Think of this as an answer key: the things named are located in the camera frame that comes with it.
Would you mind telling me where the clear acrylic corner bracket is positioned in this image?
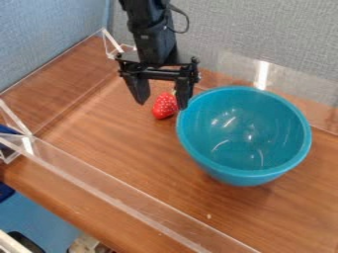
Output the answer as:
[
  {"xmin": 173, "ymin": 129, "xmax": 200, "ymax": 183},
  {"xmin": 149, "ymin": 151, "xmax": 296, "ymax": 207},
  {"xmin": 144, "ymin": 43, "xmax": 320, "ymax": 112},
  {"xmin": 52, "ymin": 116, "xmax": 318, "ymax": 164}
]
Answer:
[{"xmin": 100, "ymin": 28, "xmax": 140, "ymax": 63}]

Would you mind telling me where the blue object at left edge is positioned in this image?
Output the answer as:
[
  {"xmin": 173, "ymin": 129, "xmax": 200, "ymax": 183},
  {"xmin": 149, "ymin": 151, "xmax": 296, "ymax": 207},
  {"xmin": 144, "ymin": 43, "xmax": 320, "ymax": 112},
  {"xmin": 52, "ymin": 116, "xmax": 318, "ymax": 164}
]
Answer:
[{"xmin": 0, "ymin": 124, "xmax": 18, "ymax": 204}]

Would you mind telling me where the black cable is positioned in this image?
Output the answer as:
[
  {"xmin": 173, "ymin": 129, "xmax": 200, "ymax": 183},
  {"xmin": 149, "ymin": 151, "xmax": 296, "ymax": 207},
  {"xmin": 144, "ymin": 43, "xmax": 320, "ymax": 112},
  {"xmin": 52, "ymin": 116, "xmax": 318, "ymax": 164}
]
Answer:
[{"xmin": 165, "ymin": 2, "xmax": 189, "ymax": 35}]

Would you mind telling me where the black white object below table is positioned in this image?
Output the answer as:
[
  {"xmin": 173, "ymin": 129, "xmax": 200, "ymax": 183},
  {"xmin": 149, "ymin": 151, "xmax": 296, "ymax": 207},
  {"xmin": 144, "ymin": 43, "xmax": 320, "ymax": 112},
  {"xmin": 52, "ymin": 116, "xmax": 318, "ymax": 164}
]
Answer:
[{"xmin": 0, "ymin": 230, "xmax": 45, "ymax": 253}]

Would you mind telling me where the blue plastic bowl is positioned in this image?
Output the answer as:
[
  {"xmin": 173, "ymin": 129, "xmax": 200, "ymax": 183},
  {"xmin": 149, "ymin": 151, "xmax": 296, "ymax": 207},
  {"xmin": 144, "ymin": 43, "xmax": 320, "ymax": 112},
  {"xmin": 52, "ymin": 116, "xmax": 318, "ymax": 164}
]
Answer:
[{"xmin": 175, "ymin": 86, "xmax": 312, "ymax": 187}]

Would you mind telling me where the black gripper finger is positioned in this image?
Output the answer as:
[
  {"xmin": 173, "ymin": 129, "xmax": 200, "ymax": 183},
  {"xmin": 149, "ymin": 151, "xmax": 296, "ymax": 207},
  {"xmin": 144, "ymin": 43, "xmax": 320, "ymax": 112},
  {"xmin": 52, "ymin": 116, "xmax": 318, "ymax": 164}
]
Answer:
[
  {"xmin": 175, "ymin": 77, "xmax": 193, "ymax": 110},
  {"xmin": 124, "ymin": 75, "xmax": 151, "ymax": 105}
]

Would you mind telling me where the clear acrylic back barrier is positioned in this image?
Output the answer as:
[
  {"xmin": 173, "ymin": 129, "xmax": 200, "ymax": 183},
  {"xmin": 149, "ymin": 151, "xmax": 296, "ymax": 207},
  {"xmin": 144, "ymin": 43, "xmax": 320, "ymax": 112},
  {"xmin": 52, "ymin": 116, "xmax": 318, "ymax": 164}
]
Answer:
[{"xmin": 131, "ymin": 48, "xmax": 338, "ymax": 135}]

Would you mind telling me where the clear acrylic barrier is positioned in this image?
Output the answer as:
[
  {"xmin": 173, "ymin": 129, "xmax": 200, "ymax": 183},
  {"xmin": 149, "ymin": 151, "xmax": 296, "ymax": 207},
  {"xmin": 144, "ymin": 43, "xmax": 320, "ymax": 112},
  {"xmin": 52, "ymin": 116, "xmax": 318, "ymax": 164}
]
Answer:
[
  {"xmin": 0, "ymin": 133, "xmax": 260, "ymax": 253},
  {"xmin": 131, "ymin": 48, "xmax": 338, "ymax": 135}
]

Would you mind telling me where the red strawberry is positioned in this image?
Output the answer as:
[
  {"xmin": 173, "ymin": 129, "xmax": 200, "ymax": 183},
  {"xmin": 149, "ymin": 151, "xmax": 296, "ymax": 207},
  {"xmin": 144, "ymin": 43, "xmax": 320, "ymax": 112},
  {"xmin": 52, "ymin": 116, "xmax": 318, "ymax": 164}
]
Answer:
[{"xmin": 152, "ymin": 92, "xmax": 177, "ymax": 120}]

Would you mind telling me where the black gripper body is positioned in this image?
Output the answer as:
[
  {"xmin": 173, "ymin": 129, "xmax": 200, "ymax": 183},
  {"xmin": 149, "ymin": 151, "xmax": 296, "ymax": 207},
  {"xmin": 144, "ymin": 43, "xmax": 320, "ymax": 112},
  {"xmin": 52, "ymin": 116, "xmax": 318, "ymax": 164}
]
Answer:
[{"xmin": 115, "ymin": 16, "xmax": 200, "ymax": 83}]

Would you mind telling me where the clear acrylic front barrier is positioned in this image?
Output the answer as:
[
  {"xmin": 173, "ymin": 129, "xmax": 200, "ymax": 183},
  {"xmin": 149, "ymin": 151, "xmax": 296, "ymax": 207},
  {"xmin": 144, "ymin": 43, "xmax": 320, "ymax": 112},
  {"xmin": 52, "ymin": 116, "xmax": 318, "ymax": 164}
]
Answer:
[{"xmin": 0, "ymin": 133, "xmax": 260, "ymax": 253}]

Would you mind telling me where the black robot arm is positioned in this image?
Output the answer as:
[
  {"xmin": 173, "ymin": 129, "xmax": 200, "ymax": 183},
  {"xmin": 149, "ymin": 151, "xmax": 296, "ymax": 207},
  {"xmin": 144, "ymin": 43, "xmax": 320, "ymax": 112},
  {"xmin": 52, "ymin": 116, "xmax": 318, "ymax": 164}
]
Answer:
[{"xmin": 115, "ymin": 0, "xmax": 200, "ymax": 110}]

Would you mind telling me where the clear acrylic left bracket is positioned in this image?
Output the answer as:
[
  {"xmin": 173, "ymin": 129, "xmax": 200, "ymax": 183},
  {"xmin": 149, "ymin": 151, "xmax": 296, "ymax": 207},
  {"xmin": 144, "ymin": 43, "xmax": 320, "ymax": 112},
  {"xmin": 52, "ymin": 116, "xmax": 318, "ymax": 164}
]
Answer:
[{"xmin": 0, "ymin": 99, "xmax": 33, "ymax": 164}]

